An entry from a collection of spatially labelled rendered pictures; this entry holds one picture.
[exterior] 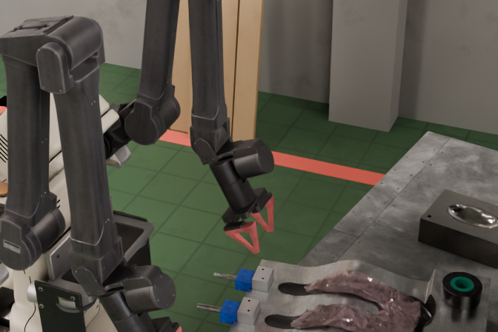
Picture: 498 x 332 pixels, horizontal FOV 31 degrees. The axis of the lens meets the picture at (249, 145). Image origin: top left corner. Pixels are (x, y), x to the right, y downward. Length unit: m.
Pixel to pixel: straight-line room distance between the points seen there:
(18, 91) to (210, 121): 0.50
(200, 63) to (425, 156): 1.03
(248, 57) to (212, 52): 2.26
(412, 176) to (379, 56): 1.72
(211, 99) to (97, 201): 0.42
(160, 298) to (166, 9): 0.55
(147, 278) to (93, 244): 0.10
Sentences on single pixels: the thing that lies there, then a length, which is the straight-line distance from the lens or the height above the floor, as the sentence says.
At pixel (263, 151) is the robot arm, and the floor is 1.21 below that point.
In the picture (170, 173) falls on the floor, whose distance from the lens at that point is 3.94.
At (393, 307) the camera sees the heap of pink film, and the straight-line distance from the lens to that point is 1.86.
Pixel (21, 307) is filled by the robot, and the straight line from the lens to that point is 1.89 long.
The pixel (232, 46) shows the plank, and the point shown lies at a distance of 3.96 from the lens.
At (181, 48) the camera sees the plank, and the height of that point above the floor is 0.40.
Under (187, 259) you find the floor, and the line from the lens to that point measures 3.43.
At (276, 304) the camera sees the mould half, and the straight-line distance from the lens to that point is 1.91.
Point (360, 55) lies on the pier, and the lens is 4.14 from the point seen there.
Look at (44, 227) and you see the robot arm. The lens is 1.49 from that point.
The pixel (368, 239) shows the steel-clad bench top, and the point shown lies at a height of 0.80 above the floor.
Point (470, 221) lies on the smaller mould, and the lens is 2.22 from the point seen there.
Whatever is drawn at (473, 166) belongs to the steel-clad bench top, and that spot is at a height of 0.80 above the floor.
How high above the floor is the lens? 2.11
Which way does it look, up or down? 31 degrees down
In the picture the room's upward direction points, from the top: 1 degrees counter-clockwise
